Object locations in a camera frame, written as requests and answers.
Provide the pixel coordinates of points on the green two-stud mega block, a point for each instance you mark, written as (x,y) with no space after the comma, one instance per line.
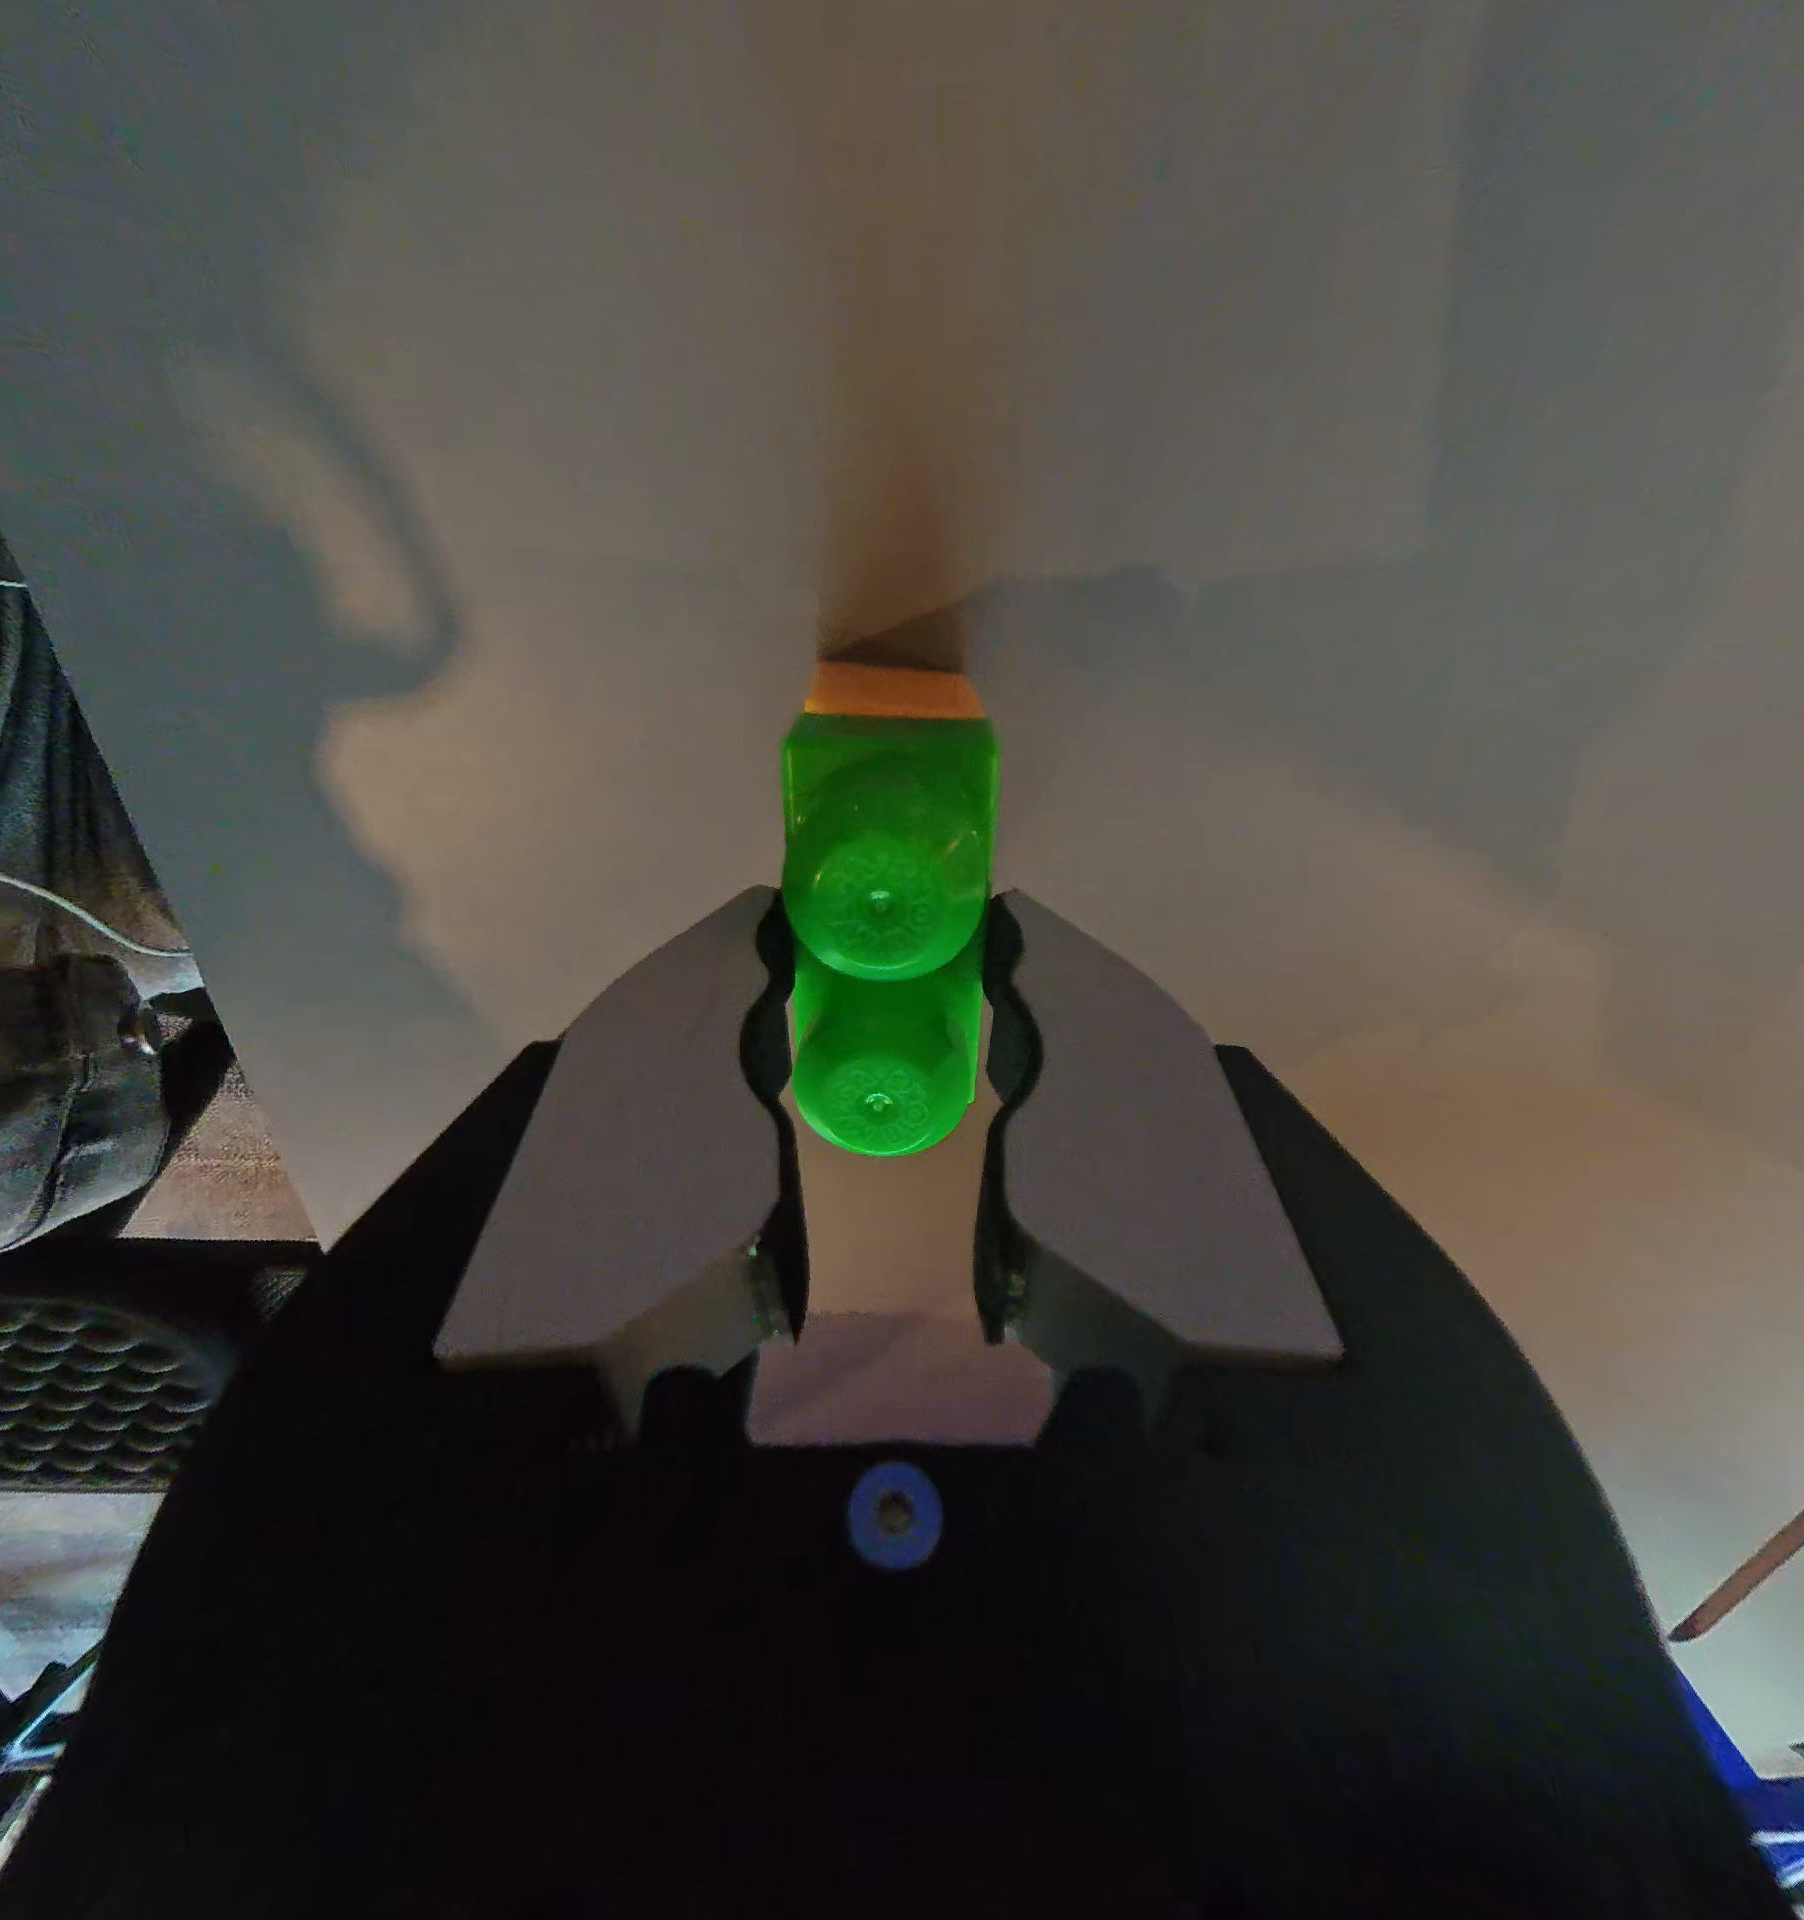
(881,901)

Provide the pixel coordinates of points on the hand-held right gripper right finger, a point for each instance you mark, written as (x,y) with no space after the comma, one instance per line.
(1159,1171)

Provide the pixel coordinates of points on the person's dark trousers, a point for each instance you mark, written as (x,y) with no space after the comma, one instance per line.
(46,1110)

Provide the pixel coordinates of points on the orange single-stud mega block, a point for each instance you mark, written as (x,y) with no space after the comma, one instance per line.
(895,690)

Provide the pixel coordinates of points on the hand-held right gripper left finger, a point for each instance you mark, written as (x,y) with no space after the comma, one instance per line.
(619,1171)

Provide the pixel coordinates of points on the dark blue object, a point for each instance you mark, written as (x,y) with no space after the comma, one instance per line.
(1742,1778)

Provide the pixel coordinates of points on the person's grey sweater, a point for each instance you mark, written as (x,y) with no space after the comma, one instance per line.
(33,750)

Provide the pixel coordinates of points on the black mesh chair seat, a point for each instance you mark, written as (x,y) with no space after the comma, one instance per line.
(63,1394)

